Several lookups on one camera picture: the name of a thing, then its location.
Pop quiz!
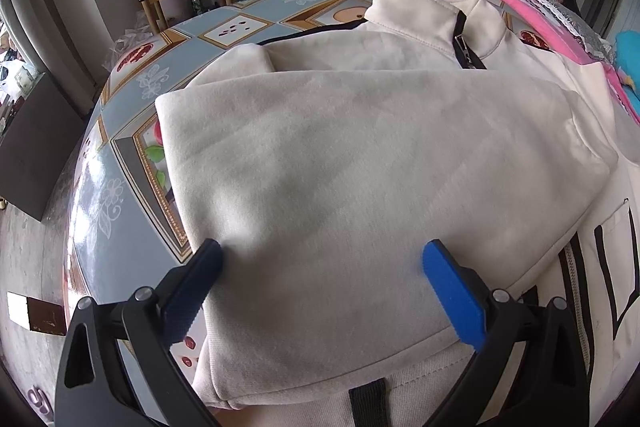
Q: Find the grey cabinet with clutter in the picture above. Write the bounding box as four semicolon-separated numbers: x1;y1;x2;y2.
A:
0;22;41;138

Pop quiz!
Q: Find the cream zip jacket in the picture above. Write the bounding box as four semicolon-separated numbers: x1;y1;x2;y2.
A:
155;0;640;427

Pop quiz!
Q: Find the grey curtain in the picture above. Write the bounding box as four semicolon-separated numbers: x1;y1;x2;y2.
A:
10;0;116;78

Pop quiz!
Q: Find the brown and white box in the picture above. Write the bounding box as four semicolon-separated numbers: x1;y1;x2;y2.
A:
7;292;67;337

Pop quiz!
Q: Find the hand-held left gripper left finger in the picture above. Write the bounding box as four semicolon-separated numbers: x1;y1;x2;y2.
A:
54;238;224;427

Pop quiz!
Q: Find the blue pillow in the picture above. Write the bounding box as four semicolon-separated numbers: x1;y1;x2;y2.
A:
614;31;640;88

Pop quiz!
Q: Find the fruit print tablecloth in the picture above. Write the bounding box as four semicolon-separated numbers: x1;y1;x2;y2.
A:
62;0;561;378

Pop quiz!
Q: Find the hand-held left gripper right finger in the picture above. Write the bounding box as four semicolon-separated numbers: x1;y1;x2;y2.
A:
421;239;592;427

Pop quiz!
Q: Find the clear plastic bag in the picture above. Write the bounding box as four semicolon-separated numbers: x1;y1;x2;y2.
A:
102;27;166;72

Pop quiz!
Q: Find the dark grey cabinet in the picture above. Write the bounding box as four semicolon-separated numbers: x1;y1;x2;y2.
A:
0;72;86;222

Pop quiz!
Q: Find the pink floral quilt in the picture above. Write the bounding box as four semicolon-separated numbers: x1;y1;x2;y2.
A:
445;0;640;122

